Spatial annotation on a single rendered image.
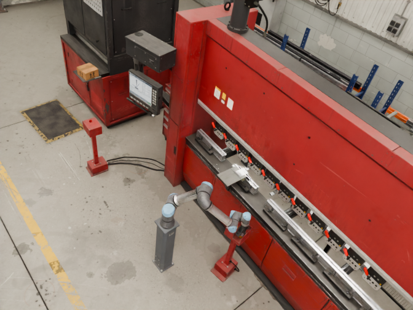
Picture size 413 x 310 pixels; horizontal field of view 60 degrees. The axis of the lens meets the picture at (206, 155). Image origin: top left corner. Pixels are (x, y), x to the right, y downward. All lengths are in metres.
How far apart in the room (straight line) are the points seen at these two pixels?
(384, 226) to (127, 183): 3.22
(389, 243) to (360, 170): 0.56
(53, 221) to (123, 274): 1.10
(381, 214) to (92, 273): 2.91
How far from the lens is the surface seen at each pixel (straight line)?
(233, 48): 3.35
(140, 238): 4.41
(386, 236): 2.95
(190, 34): 3.53
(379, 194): 2.80
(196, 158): 4.25
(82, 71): 4.98
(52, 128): 5.82
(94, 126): 4.54
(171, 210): 3.39
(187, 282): 4.16
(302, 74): 3.03
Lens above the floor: 3.71
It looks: 44 degrees down
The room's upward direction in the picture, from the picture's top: 10 degrees clockwise
